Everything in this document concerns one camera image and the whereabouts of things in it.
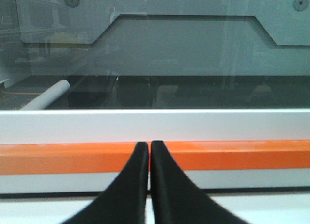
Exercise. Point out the white fume hood base cabinet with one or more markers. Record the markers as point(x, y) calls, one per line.
point(257, 208)

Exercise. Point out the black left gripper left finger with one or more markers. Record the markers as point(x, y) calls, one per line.
point(124, 200)

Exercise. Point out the glass sash with orange handle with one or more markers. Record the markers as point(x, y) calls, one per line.
point(231, 104)

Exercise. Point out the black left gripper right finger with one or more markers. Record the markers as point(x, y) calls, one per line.
point(176, 199)

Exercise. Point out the rolled white paper poster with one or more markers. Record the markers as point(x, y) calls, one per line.
point(48, 96)

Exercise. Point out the grey rear baffle panel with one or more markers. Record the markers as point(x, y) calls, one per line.
point(82, 21)

